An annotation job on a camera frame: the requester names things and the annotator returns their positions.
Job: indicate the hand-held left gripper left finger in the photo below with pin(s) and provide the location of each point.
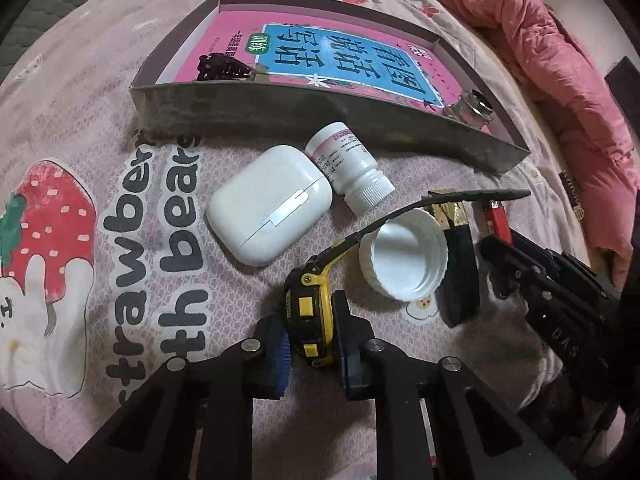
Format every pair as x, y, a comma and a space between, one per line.
277, 357

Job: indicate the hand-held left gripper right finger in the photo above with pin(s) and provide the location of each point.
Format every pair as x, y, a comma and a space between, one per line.
346, 360

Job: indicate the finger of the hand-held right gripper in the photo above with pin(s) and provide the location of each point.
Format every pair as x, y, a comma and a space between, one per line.
505, 262
542, 252

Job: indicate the black gold lipstick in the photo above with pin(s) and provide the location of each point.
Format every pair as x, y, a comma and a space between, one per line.
460, 270

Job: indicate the red black battery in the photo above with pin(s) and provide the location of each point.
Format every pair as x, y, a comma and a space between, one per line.
496, 217

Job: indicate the black yellow wrist watch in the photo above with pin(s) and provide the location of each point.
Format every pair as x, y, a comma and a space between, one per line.
306, 305

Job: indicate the white plastic lid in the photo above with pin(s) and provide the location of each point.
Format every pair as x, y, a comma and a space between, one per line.
405, 255

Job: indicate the white earbuds case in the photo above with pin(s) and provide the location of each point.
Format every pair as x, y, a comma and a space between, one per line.
270, 205

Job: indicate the white pill bottle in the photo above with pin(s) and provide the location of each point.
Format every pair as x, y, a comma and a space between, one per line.
345, 160

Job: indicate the grey cardboard box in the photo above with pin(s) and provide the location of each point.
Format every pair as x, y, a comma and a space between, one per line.
310, 110

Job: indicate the small metal glass jar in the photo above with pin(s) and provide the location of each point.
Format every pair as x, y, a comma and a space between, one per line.
470, 107

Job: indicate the pink quilt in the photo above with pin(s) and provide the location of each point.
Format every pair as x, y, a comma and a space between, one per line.
550, 85

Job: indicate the black flat screen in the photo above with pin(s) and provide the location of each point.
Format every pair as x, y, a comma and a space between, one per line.
625, 82

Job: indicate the pink strawberry printed blanket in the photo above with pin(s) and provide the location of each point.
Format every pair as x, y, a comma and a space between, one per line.
125, 220

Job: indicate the pink blue book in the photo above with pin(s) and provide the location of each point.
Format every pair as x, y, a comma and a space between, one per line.
350, 55

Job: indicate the dark hair claw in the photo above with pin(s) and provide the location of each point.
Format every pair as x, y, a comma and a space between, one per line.
222, 67

